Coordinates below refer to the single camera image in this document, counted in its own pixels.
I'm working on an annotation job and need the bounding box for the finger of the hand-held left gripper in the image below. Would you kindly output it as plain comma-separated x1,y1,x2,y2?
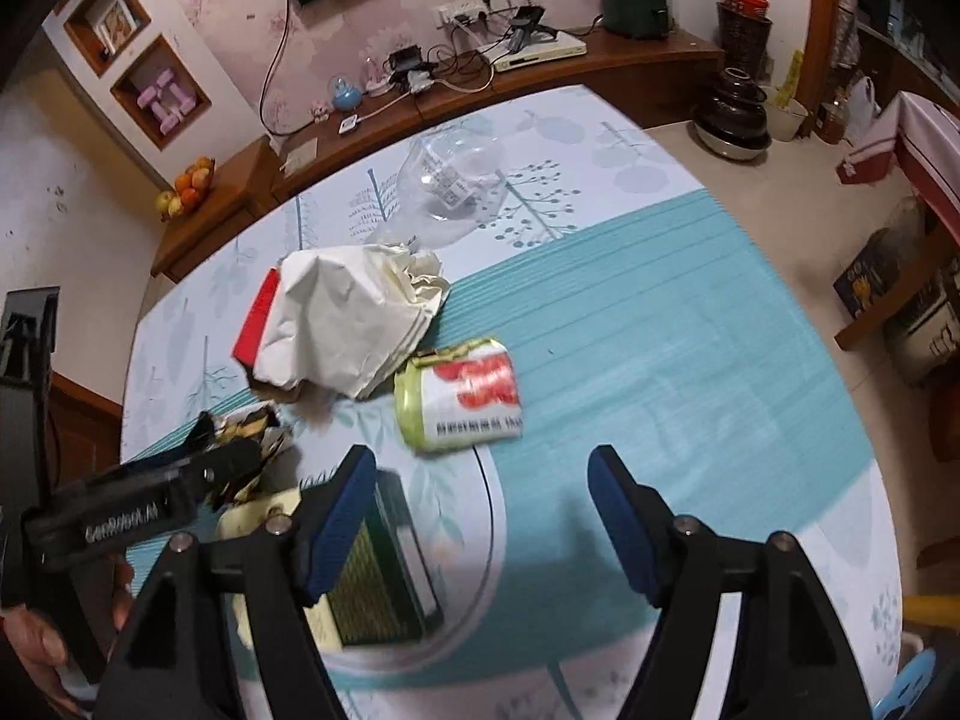
176,439,262,505
161,411,220,460

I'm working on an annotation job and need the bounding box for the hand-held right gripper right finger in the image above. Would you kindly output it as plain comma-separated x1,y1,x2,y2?
587,445,875,720

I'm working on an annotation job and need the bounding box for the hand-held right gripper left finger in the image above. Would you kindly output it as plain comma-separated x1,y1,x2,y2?
94,445,378,720

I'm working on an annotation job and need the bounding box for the black and gold wrapper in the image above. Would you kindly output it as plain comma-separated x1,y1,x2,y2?
202,401,297,507

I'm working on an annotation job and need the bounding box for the green chocolate box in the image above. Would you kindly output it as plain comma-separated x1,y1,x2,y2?
217,469,445,650

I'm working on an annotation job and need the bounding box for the green snack packet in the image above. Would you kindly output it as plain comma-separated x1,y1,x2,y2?
394,337,524,457

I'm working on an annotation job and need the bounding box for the person's left hand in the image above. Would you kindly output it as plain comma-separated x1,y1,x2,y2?
0,551,136,717

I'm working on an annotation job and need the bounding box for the red box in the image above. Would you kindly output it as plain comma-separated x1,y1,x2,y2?
231,268,282,372

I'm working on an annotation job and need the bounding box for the white paper bag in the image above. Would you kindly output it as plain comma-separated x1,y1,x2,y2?
251,240,451,400

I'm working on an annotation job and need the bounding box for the printed tablecloth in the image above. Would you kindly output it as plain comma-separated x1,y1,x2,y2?
120,82,905,720

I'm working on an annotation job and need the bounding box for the fruit bowl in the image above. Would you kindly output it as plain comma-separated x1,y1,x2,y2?
155,156,218,220

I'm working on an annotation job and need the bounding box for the pink dumbbell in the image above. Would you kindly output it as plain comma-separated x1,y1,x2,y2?
136,69,175,110
156,86,190,128

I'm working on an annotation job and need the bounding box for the yellow plastic item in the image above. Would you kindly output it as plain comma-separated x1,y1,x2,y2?
904,592,960,627

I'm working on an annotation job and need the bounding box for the light blue plastic stool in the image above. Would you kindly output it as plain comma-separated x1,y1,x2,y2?
874,649,938,720

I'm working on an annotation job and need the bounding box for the blue and yellow box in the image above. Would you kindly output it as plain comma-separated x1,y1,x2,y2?
832,229,912,316

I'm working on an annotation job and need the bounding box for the clear plastic container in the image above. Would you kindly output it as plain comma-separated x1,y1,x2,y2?
375,131,518,248

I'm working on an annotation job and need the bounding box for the printed sack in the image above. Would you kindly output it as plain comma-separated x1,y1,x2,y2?
885,277,960,387

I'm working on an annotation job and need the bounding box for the black charger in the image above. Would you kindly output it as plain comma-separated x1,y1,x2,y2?
388,47,432,83

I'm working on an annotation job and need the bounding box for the dark ceramic pot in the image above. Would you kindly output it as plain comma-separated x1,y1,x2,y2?
690,67,773,162

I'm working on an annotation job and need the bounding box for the white bucket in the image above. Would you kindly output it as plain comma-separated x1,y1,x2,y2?
765,94,811,142

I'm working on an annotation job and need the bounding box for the wooden cabinet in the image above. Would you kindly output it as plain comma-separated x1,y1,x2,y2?
150,26,725,282

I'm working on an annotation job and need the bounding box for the white set-top box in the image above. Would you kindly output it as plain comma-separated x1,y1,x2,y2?
491,30,588,74

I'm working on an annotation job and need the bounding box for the white plastic bag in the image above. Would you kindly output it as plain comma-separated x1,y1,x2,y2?
844,75,882,143

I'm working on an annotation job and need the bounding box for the red and white cloth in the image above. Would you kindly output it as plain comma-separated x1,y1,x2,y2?
836,90,960,241

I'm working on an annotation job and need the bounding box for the dark basket with red items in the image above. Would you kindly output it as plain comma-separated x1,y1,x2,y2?
716,0,773,83

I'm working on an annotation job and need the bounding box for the black handheld device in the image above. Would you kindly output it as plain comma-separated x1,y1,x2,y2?
510,6,560,46

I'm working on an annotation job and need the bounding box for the picture frame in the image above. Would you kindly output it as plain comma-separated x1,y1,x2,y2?
84,0,136,55

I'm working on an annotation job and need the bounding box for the white wall socket strip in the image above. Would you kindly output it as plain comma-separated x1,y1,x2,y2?
431,0,541,27

